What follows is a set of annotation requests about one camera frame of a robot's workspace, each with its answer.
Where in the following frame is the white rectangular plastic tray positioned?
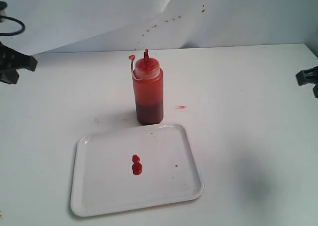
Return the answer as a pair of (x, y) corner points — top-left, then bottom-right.
(70, 123), (204, 217)

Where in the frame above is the white paper backdrop sheet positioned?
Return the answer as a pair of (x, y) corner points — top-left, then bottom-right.
(2, 0), (318, 55)

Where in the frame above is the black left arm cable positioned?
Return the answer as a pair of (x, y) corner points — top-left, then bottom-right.
(0, 1), (26, 37)

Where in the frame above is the red ketchup squeeze bottle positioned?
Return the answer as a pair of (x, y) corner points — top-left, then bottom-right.
(129, 49), (164, 125)

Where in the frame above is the red ketchup blob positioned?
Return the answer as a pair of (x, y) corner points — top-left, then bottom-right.
(132, 154), (142, 175)

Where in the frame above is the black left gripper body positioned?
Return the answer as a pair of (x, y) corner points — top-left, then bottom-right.
(0, 43), (19, 84)

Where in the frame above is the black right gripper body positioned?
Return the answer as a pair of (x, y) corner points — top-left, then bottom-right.
(313, 79), (318, 98)

